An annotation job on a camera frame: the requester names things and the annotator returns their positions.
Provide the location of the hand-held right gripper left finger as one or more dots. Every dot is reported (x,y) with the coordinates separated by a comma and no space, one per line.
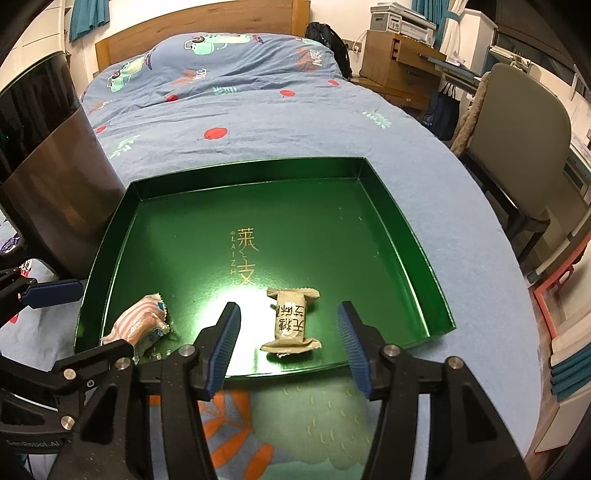
(226,344)

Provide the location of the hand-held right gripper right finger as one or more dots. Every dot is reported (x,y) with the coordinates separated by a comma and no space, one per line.
(353,350)

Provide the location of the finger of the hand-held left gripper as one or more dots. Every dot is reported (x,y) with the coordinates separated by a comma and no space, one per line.
(55,293)
(60,378)

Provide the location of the beige candy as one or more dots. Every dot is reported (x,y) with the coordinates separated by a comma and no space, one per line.
(291,323)

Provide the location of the pink striped snack packet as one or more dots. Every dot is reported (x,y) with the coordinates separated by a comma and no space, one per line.
(138,321)

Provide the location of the green tray box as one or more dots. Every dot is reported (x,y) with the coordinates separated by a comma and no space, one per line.
(323,221)

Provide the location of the brown pedal trash bin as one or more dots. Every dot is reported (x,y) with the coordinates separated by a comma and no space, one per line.
(51,175)

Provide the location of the stack of teal books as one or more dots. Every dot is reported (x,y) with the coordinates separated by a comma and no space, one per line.
(572,369)

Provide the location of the blue printed blanket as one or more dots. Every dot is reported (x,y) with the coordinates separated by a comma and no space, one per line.
(277,124)

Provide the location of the dark blue bag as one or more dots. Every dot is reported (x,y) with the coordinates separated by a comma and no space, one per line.
(441,115)

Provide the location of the beige knitted scarf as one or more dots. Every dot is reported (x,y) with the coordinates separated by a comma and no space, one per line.
(471,115)

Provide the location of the grey chair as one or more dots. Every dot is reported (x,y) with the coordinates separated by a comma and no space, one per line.
(521,147)

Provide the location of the wooden headboard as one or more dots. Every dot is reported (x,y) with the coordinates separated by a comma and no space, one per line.
(138,41)

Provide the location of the teal curtain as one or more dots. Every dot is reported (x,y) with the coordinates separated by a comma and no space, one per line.
(450,32)
(87,18)

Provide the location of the wooden cabinet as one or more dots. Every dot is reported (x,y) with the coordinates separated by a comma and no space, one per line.
(383,60)

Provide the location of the black backpack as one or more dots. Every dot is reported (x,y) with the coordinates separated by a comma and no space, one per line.
(330,39)

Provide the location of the white printer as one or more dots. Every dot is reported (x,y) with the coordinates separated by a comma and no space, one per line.
(397,21)

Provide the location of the white cabinet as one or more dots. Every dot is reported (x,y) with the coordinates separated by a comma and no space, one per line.
(480,37)

